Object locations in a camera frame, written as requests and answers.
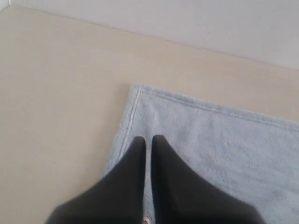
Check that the light blue terry towel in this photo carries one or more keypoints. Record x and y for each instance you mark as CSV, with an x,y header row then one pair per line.
x,y
251,156

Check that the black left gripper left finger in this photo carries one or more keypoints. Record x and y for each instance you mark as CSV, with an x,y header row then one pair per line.
x,y
115,199

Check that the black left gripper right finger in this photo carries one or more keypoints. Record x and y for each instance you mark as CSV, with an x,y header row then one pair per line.
x,y
181,196

